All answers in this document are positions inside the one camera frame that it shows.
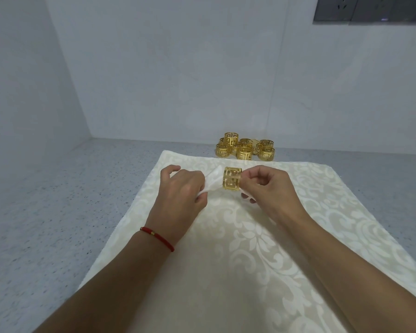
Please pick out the person's right forearm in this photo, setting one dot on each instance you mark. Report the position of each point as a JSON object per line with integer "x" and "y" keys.
{"x": 350, "y": 273}

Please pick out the person's right thumb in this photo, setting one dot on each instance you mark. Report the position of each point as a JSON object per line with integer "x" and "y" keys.
{"x": 249, "y": 180}

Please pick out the dark grey wall socket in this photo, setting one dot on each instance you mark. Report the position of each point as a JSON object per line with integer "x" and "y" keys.
{"x": 332, "y": 8}
{"x": 391, "y": 8}

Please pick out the person's left little finger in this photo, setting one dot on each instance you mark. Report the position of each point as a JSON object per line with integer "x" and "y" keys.
{"x": 168, "y": 168}

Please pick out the person's left hand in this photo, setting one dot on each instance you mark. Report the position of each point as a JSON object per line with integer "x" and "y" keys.
{"x": 176, "y": 201}

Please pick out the person's left forearm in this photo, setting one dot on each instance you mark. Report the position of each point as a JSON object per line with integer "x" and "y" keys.
{"x": 124, "y": 280}

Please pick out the white cloth napkin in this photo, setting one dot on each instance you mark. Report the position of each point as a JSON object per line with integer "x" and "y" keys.
{"x": 213, "y": 182}

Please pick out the pile of golden rings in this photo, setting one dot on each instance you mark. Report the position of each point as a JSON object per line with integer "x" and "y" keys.
{"x": 244, "y": 149}

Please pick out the cream damask table cloth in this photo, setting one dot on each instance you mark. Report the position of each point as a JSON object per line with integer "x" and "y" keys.
{"x": 235, "y": 267}

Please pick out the person's right hand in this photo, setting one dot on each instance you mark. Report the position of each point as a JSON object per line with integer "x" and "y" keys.
{"x": 274, "y": 197}

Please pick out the person's left thumb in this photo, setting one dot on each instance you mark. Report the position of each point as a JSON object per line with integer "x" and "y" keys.
{"x": 201, "y": 201}

